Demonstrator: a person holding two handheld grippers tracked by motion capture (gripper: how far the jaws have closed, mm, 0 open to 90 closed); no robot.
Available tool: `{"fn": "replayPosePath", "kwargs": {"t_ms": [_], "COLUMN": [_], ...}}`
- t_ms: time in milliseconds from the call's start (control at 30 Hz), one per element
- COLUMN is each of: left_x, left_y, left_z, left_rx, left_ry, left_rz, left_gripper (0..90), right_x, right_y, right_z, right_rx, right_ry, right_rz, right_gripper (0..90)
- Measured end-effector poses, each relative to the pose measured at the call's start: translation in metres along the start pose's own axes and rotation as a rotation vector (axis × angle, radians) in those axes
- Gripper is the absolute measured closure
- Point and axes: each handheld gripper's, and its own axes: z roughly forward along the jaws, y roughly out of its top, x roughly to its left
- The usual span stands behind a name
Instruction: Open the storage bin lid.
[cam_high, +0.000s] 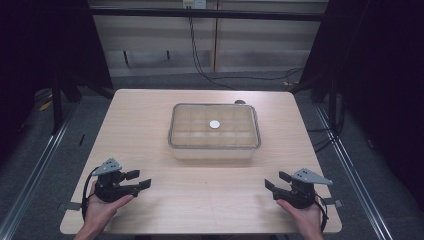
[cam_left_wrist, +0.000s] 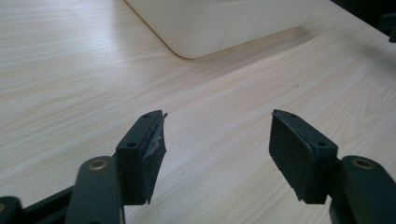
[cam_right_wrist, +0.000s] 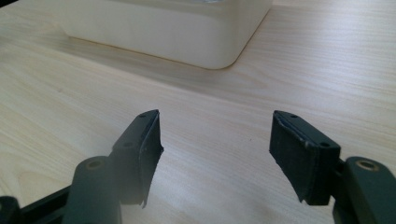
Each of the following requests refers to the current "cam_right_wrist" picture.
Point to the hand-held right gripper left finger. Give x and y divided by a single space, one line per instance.
130 165

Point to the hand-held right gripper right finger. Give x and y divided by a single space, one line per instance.
311 168

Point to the cream plastic container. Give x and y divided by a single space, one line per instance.
174 34

